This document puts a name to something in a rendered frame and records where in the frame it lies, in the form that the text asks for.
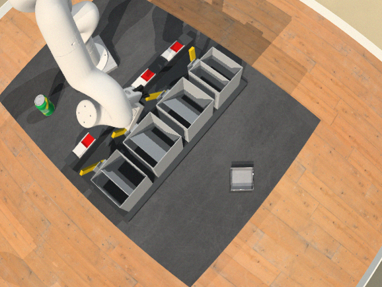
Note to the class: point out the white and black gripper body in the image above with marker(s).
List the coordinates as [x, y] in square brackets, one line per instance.
[133, 97]

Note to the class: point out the green drink can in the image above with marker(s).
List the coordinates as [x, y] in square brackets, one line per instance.
[44, 105]

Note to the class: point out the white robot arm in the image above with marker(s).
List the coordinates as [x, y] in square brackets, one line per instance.
[68, 31]

